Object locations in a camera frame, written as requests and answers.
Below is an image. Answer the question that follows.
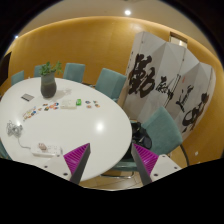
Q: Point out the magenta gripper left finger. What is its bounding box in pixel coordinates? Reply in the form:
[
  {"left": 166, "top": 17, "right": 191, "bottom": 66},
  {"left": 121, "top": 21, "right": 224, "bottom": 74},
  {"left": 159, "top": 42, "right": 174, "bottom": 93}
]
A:
[{"left": 64, "top": 143, "right": 91, "bottom": 184}]

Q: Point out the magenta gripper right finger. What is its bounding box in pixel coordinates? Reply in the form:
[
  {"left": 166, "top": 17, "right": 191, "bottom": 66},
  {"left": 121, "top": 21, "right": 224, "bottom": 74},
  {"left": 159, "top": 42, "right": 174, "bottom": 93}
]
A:
[{"left": 131, "top": 144, "right": 159, "bottom": 185}]

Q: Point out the white charger plug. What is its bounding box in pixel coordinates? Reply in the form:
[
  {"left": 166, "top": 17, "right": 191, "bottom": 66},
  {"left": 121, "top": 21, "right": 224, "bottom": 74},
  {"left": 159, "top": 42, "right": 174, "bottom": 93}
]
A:
[{"left": 38, "top": 143, "right": 47, "bottom": 151}]

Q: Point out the black bag on chair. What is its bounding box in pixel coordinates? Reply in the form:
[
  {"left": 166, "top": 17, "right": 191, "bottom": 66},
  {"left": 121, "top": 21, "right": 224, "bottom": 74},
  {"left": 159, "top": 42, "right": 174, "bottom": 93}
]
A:
[{"left": 131, "top": 122, "right": 152, "bottom": 149}]

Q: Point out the teal chair near right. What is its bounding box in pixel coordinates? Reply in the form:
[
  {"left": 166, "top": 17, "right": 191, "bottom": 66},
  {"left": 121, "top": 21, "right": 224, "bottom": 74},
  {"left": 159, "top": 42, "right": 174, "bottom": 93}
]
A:
[{"left": 114, "top": 106, "right": 190, "bottom": 174}]

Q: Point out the teal chair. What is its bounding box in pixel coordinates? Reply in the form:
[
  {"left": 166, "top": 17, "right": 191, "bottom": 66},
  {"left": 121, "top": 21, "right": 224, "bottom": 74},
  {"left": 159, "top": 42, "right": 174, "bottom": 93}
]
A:
[
  {"left": 11, "top": 71, "right": 24, "bottom": 85},
  {"left": 34, "top": 65, "right": 42, "bottom": 77},
  {"left": 114, "top": 106, "right": 190, "bottom": 174},
  {"left": 63, "top": 63, "right": 85, "bottom": 83},
  {"left": 95, "top": 68, "right": 126, "bottom": 101}
]

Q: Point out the row of colourful badges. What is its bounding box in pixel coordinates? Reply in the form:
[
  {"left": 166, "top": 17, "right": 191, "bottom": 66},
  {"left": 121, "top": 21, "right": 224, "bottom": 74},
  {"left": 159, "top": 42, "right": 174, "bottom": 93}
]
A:
[{"left": 22, "top": 101, "right": 100, "bottom": 121}]

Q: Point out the white flat box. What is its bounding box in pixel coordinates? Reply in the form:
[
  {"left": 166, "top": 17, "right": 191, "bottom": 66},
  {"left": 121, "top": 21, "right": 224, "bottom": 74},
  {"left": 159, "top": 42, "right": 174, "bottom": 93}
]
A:
[{"left": 60, "top": 99, "right": 76, "bottom": 109}]

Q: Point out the green small box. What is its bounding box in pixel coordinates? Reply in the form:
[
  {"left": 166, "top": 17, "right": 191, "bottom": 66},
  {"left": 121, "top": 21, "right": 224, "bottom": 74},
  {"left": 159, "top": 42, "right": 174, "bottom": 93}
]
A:
[{"left": 76, "top": 99, "right": 82, "bottom": 106}]

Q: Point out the dark grey plant vase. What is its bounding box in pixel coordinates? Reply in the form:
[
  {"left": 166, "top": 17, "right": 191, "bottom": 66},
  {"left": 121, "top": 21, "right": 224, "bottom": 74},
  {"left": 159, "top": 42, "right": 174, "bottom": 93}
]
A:
[{"left": 41, "top": 73, "right": 57, "bottom": 98}]

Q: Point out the grey card on table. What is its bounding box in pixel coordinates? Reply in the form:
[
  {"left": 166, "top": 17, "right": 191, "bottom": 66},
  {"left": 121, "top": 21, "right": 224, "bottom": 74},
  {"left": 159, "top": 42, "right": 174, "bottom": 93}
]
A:
[{"left": 21, "top": 94, "right": 34, "bottom": 102}]

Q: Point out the teal chair back right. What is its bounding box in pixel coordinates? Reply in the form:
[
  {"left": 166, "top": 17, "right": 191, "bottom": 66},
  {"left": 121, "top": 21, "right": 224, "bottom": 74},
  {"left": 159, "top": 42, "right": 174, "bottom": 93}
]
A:
[{"left": 95, "top": 68, "right": 126, "bottom": 101}]

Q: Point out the calligraphy folding screen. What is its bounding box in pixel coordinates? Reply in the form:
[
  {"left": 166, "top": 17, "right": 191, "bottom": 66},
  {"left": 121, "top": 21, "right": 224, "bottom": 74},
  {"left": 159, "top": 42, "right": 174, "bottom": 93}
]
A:
[{"left": 123, "top": 32, "right": 216, "bottom": 138}]

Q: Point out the teal chair back middle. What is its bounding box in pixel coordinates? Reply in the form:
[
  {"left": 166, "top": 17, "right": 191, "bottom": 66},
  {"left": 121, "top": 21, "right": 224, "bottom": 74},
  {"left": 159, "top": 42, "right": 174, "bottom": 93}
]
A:
[{"left": 63, "top": 63, "right": 85, "bottom": 83}]

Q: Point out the green leafy plant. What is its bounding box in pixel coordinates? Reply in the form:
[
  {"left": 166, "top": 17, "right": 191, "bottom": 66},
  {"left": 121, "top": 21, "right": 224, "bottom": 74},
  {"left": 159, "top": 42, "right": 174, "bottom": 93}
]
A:
[{"left": 39, "top": 61, "right": 63, "bottom": 76}]

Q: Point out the teal chair back left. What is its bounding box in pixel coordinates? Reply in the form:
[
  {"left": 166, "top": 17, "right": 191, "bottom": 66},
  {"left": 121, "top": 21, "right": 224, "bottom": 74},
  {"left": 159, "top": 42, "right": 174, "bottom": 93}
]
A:
[{"left": 34, "top": 65, "right": 42, "bottom": 77}]

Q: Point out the teal chair far left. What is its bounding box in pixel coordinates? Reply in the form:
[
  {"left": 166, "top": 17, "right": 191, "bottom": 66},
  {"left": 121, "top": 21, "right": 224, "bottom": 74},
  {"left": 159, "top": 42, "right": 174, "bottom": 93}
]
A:
[{"left": 11, "top": 71, "right": 24, "bottom": 85}]

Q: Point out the white coiled cable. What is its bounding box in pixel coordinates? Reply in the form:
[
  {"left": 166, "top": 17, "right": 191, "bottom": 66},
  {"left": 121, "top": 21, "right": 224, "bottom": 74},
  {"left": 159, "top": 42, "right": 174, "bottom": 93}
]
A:
[{"left": 5, "top": 120, "right": 33, "bottom": 150}]

